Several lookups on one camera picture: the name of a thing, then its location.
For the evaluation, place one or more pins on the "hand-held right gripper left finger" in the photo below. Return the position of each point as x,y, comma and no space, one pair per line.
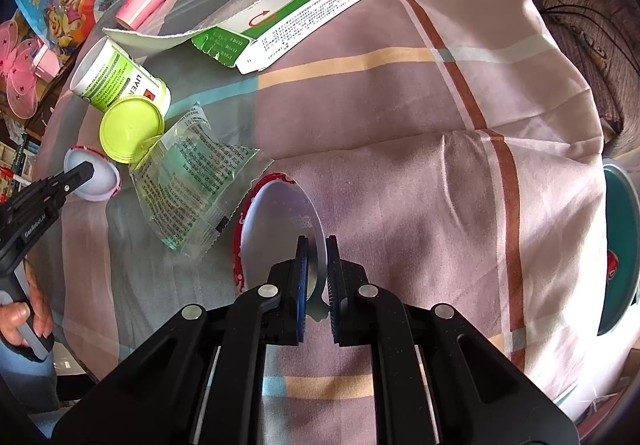
301,295

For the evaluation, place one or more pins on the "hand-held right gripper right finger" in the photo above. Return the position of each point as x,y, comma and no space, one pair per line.
332,295

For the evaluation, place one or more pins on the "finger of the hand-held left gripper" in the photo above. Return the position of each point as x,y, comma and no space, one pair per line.
70,177

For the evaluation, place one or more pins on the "small white bowl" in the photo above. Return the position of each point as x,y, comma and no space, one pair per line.
100,180

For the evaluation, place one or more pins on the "white bowl red rim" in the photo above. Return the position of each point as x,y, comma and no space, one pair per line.
280,225

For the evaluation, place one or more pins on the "pink paper cup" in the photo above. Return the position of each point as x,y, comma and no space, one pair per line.
142,2

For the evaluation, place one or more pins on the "green and white medicine box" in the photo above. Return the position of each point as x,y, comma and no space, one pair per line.
310,5

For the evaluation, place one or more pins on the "teal plastic bin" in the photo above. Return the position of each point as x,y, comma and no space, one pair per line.
622,250

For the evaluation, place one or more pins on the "person's left hand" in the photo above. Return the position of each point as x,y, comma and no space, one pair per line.
15,317

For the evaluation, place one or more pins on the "yellow-green plastic lid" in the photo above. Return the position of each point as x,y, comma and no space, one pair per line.
130,127

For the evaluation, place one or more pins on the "white jar with green label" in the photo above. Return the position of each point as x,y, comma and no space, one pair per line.
120,80

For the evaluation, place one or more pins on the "small pink box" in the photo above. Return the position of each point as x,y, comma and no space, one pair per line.
46,63

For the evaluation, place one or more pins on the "pink butterfly wings toy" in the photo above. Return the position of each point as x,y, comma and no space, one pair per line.
20,70

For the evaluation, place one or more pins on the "clear printed plastic wrapper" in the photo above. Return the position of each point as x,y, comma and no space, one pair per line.
190,175

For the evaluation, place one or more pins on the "pink plaid tablecloth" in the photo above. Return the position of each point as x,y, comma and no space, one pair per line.
425,175

